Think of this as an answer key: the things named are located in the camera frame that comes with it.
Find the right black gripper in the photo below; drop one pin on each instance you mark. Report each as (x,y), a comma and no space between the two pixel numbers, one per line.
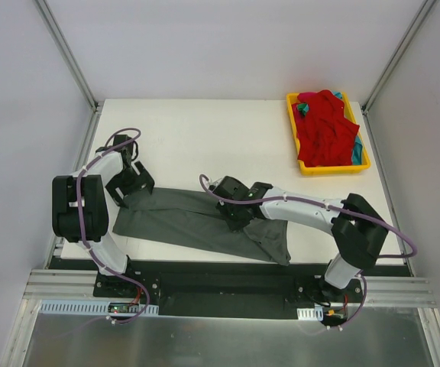
(234,213)

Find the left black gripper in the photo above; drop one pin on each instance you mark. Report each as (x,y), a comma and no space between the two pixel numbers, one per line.
(129,183)

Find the dark grey t shirt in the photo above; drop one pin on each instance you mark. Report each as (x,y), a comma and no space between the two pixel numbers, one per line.
(190,219)

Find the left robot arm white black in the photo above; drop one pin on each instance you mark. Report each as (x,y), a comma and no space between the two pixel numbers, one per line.
(79,205)

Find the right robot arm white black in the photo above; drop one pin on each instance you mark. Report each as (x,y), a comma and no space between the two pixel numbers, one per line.
(352,222)

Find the red t shirt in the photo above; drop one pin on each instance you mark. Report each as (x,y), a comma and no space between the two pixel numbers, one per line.
(325,130)

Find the magenta t shirt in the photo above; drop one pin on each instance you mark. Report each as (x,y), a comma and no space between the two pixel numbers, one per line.
(302,97)

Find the teal t shirt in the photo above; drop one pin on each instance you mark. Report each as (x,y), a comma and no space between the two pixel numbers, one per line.
(357,151)

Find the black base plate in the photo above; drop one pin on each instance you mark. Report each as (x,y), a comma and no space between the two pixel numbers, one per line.
(232,290)

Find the right white cable duct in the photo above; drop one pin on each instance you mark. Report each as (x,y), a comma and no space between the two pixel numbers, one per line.
(310,314)

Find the white cable duct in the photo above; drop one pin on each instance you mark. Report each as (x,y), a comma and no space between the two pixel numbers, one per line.
(310,314)
(96,308)

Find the front aluminium rail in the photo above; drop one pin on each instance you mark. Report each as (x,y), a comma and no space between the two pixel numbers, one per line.
(79,285)

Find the left aluminium frame post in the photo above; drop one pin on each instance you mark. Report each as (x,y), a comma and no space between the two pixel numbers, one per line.
(50,21)

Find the aluminium frame post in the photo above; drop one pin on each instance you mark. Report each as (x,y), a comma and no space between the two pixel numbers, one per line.
(416,24)
(50,21)

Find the left white cable duct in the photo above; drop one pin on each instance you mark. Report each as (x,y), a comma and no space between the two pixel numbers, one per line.
(96,308)

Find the right aluminium frame post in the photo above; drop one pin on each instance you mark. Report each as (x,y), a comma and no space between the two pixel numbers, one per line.
(416,24)

